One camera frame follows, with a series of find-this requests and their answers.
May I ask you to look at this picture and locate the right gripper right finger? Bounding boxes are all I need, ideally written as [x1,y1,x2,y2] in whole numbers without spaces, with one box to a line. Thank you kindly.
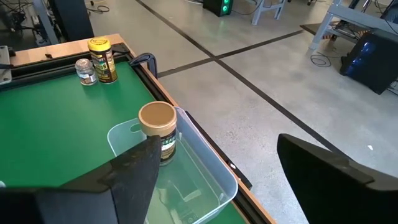
[277,133,398,224]

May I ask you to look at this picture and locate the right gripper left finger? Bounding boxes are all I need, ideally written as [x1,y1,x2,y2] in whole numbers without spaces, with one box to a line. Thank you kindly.
[60,135,162,224]

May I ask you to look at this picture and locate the tan-lid spice jar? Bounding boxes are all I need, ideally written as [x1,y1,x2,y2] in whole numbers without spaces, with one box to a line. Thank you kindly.
[138,101,178,166]

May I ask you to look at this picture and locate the small cork-top glass jar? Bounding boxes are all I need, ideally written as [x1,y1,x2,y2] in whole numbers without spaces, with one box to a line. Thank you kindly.
[75,58,98,86]

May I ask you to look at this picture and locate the yellow-lid can green-lettered label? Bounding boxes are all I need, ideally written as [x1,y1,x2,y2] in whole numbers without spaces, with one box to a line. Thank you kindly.
[87,37,119,85]

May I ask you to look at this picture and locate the translucent plastic bin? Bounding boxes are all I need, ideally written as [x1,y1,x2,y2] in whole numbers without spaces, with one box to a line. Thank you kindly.
[107,106,239,224]

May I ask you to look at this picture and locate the green table mat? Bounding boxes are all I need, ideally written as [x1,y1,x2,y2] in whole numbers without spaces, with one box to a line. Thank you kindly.
[0,60,249,224]

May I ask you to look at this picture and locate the black clamp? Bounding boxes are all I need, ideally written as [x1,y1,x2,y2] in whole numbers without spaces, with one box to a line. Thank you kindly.
[129,52,159,78]

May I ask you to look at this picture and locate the black blue computer tower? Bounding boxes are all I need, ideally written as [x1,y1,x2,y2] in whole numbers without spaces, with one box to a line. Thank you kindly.
[339,29,398,96]

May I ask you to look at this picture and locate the grey metal workbench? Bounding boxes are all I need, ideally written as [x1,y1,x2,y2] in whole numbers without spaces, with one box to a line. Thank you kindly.
[307,0,398,52]

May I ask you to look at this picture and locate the black cabinet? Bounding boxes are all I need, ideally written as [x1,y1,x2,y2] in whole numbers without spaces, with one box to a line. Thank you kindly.
[49,0,95,42]

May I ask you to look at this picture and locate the computer tower green lights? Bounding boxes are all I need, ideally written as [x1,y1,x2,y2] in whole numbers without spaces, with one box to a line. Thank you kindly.
[202,0,234,17]

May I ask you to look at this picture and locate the white table legs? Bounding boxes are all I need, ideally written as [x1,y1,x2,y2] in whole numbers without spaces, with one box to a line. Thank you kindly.
[251,0,287,26]

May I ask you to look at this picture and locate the black floor cable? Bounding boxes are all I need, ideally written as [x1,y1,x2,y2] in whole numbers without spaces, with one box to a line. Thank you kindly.
[310,51,343,68]

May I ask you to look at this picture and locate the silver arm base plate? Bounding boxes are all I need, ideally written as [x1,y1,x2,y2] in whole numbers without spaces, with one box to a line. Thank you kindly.
[0,45,12,85]

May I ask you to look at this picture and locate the grey metal post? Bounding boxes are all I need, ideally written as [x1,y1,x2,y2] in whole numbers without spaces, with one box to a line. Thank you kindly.
[32,0,60,45]

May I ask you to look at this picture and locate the black cable bundle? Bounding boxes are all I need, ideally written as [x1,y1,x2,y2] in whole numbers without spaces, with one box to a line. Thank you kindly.
[0,0,35,35]

